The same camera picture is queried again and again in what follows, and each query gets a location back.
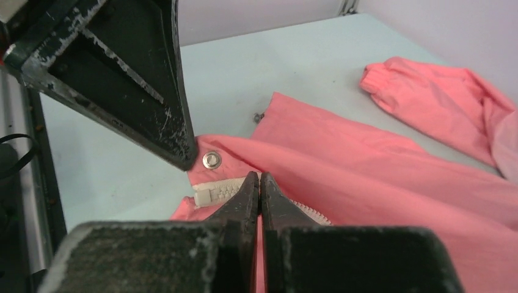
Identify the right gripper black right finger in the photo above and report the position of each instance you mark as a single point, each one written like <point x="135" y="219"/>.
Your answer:
<point x="301" y="255"/>

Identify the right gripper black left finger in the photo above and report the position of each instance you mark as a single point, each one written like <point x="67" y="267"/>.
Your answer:
<point x="213" y="255"/>

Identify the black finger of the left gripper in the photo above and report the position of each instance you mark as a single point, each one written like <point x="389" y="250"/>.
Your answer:
<point x="117" y="63"/>

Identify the pink zip-up hooded jacket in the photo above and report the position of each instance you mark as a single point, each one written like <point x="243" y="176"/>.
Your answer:
<point x="340" y="171"/>

